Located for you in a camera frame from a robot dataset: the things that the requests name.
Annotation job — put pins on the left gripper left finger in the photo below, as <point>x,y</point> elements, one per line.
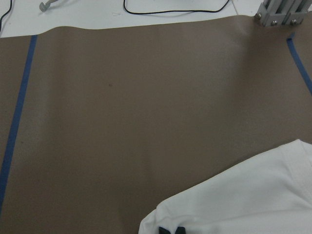
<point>162,230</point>

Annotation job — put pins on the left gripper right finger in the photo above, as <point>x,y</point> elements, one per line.
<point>180,230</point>

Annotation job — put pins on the white long-sleeve printed shirt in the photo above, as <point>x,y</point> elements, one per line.
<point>270,193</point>

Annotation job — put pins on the brown table mat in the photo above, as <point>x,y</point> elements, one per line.
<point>115,121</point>

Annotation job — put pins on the metal reacher grabber tool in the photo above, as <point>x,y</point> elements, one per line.
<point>44,6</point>

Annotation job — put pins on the aluminium frame post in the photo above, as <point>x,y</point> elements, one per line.
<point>282,12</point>

